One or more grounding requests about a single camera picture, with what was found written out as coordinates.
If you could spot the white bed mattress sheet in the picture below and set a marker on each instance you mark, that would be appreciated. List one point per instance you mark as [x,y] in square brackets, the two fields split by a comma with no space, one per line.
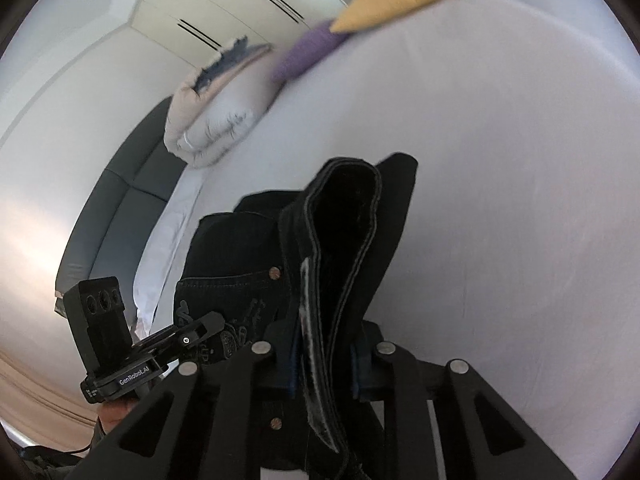
[521,251]

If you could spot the black jeans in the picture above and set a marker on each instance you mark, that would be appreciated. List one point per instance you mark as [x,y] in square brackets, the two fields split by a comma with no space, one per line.
[299,269]

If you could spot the white flat pillow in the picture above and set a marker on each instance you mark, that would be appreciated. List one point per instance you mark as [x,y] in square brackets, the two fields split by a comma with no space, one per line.
[160,248]

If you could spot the purple pillow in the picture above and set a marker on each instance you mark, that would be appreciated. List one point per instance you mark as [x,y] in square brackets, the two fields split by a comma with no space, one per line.
[309,50]

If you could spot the cream wardrobe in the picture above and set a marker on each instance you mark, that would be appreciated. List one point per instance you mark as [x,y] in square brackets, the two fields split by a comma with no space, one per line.
[195,30]

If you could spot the folded beige grey duvet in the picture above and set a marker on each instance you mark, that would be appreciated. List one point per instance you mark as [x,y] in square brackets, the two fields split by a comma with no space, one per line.
[217,106]

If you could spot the yellow pillow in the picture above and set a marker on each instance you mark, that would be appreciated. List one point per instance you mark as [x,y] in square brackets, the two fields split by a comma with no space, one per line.
[392,0]

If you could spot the dark green headboard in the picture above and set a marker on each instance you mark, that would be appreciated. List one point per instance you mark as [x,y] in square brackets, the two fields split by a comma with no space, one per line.
[110,234]

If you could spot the person's hand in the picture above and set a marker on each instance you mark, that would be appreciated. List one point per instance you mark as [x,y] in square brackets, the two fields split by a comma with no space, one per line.
[112,413]

